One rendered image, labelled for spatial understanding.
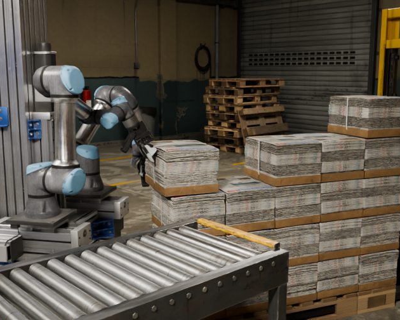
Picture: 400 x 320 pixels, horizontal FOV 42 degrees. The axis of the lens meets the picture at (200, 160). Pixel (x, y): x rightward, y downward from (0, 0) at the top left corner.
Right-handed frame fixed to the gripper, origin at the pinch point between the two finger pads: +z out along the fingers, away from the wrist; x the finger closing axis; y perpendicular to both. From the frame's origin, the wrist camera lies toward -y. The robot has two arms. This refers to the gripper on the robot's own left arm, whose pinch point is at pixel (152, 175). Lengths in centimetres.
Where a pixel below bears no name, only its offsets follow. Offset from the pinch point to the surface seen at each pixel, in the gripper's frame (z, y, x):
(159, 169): 35.2, 10.3, -6.3
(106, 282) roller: 126, -6, -52
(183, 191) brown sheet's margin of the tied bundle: 44.8, 0.2, 3.0
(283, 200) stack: 44, -10, 60
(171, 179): 43.8, 6.6, -3.2
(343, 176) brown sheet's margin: 44, 0, 99
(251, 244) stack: 45, -32, 41
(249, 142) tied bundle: 12, 18, 56
